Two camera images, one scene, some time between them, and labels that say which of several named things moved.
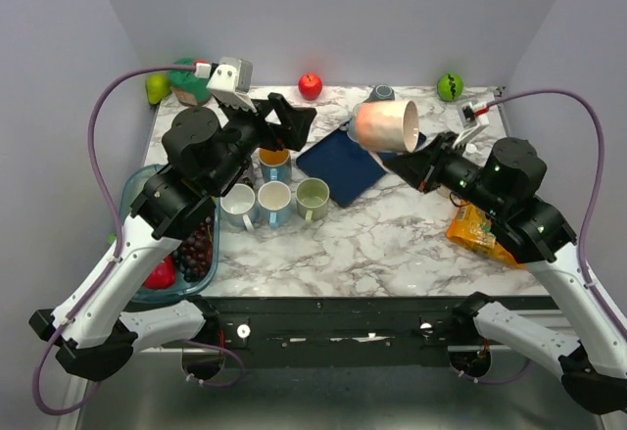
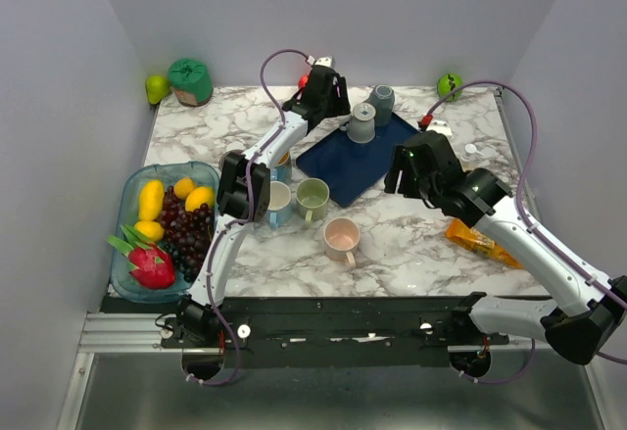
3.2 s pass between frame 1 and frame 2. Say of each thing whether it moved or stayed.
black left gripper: moved
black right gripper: moved
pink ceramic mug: moved
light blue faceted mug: stayed
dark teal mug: stayed
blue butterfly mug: stayed
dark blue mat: stayed
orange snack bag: stayed
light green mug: stayed
